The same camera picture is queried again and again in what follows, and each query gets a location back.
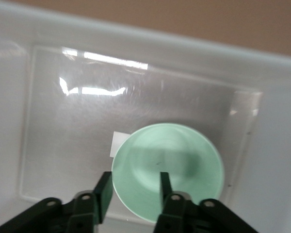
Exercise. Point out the brown table cover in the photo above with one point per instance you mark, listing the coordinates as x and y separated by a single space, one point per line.
208 19

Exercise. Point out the small white label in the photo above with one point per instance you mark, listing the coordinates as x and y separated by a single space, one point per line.
117 143

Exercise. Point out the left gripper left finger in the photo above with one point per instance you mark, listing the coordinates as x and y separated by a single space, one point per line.
103 194

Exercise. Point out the mint green bowl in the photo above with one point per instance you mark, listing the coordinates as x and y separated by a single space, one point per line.
165 150

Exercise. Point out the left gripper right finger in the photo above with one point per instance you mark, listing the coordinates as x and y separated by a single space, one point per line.
166 187

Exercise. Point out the clear plastic box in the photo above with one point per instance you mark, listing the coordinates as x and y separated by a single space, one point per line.
63 121

